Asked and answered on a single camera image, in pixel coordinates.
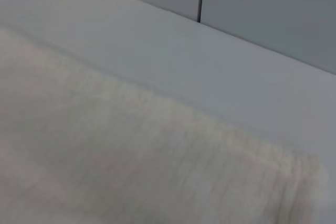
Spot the white ribbed towel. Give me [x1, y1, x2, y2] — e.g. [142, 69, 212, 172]
[0, 26, 330, 224]

